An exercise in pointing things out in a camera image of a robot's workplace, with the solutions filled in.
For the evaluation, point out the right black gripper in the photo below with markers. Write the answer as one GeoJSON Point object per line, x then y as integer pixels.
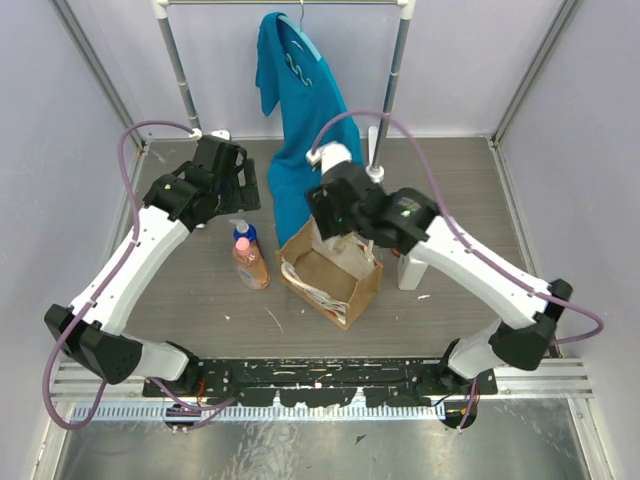
{"type": "Point", "coordinates": [328, 226]}

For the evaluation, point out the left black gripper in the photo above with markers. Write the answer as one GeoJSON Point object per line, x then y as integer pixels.
{"type": "Point", "coordinates": [248, 185]}

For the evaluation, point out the blue orange pump bottle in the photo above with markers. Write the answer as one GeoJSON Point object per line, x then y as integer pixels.
{"type": "Point", "coordinates": [243, 229]}

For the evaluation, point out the pink cap peach bottle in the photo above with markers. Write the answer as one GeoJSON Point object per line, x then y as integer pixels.
{"type": "Point", "coordinates": [250, 264]}

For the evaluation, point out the white bottle grey cap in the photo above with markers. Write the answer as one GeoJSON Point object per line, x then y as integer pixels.
{"type": "Point", "coordinates": [410, 272]}

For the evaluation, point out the white cap clear bottle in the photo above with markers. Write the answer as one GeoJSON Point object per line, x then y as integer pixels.
{"type": "Point", "coordinates": [340, 245]}

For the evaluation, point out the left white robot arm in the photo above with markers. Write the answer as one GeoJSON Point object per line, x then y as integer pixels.
{"type": "Point", "coordinates": [96, 319]}

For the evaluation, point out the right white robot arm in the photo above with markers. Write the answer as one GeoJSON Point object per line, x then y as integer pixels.
{"type": "Point", "coordinates": [412, 223]}

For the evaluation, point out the teal t-shirt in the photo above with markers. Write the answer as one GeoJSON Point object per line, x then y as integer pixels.
{"type": "Point", "coordinates": [293, 76]}

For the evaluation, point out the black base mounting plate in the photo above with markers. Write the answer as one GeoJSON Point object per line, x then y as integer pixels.
{"type": "Point", "coordinates": [322, 382]}

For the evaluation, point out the clothes hanger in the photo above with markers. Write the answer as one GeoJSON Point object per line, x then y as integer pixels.
{"type": "Point", "coordinates": [297, 25]}

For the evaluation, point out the metal clothes rack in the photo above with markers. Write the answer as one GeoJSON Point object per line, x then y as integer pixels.
{"type": "Point", "coordinates": [376, 134]}

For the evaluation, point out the white slotted cable duct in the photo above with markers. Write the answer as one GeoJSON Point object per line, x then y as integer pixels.
{"type": "Point", "coordinates": [358, 411]}

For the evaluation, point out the left aluminium frame post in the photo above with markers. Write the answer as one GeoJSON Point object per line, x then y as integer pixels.
{"type": "Point", "coordinates": [91, 59]}

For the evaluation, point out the aluminium frame post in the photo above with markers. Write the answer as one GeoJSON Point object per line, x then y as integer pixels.
{"type": "Point", "coordinates": [91, 59]}
{"type": "Point", "coordinates": [551, 37]}

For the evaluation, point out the aluminium front rail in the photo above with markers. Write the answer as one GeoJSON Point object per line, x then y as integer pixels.
{"type": "Point", "coordinates": [554, 378]}

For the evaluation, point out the right aluminium frame post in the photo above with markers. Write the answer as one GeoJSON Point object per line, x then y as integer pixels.
{"type": "Point", "coordinates": [551, 37]}

